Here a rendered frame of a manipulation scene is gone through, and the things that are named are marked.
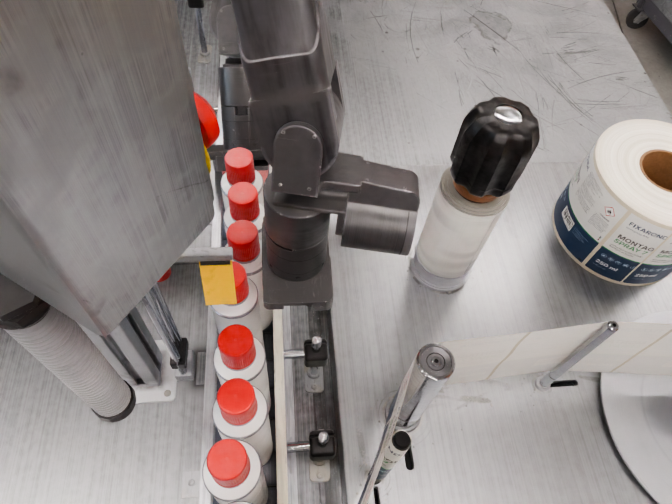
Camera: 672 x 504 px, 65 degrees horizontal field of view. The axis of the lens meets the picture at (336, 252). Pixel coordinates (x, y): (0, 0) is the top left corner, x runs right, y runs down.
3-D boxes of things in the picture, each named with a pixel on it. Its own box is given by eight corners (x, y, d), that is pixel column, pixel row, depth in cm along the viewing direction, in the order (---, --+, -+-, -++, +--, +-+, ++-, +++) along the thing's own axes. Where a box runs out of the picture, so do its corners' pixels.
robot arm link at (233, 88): (222, 58, 71) (211, 58, 66) (273, 58, 71) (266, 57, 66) (226, 111, 73) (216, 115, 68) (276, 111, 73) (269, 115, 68)
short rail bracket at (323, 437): (331, 470, 67) (338, 449, 57) (282, 473, 67) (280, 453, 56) (329, 443, 69) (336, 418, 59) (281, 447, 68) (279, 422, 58)
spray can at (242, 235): (271, 335, 71) (264, 254, 54) (232, 333, 71) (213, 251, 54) (274, 300, 74) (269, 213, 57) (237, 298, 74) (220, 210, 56)
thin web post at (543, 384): (551, 391, 70) (626, 333, 54) (536, 392, 69) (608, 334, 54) (546, 377, 71) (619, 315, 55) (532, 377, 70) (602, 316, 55)
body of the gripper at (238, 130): (283, 164, 70) (281, 106, 68) (205, 166, 69) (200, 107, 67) (282, 156, 76) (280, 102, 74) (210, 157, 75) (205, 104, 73)
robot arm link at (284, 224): (269, 149, 44) (256, 204, 41) (352, 161, 44) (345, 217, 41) (271, 200, 49) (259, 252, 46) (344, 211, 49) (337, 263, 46)
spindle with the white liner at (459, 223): (475, 290, 77) (564, 146, 52) (415, 293, 76) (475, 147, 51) (462, 239, 82) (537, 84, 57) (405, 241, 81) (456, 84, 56)
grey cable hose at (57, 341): (135, 423, 45) (34, 316, 27) (92, 425, 45) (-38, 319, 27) (140, 382, 47) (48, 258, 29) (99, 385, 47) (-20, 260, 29)
